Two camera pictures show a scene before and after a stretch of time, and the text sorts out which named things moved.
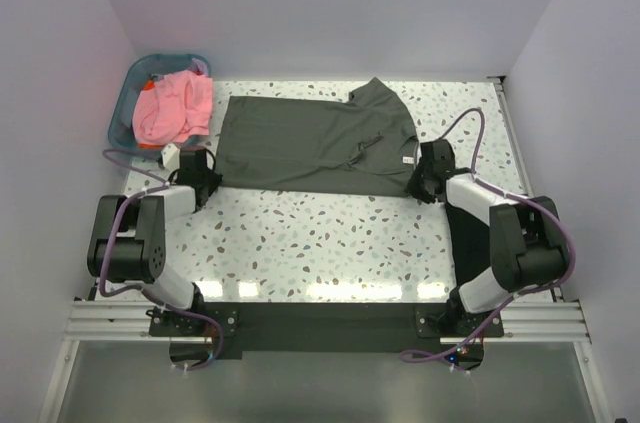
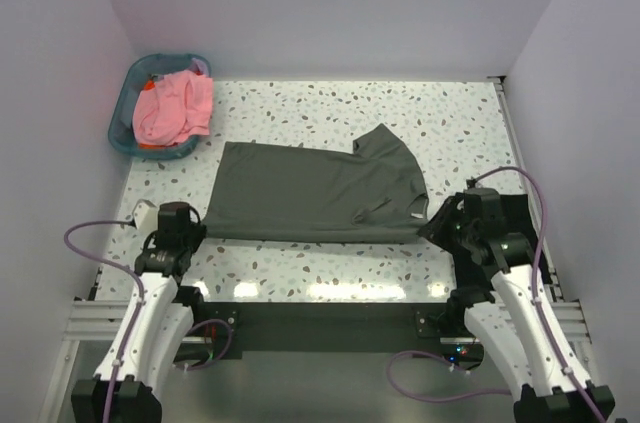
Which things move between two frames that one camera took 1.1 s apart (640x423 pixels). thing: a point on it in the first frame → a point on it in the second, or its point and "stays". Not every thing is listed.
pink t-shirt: [176, 108] stays
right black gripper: [413, 188] → [434, 230]
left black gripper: [215, 180] → [198, 233]
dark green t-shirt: [365, 145] → [293, 193]
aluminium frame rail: [547, 320] stays
